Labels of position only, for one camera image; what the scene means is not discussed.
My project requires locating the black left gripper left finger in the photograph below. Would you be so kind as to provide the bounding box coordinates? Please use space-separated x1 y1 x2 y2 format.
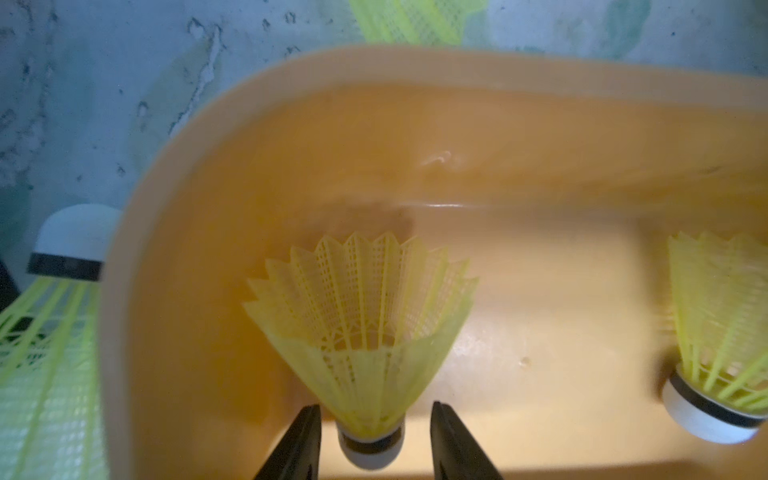
254 404 322 480

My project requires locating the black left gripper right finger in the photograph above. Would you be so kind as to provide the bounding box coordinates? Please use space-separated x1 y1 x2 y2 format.
430 401 503 480

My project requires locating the orange plastic storage box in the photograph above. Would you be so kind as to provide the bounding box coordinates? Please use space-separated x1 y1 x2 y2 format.
99 46 767 479

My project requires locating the yellow-green shuttlecock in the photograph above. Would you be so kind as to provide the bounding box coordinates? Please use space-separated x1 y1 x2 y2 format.
244 232 478 471
661 232 767 445
1 204 121 479
347 0 488 46

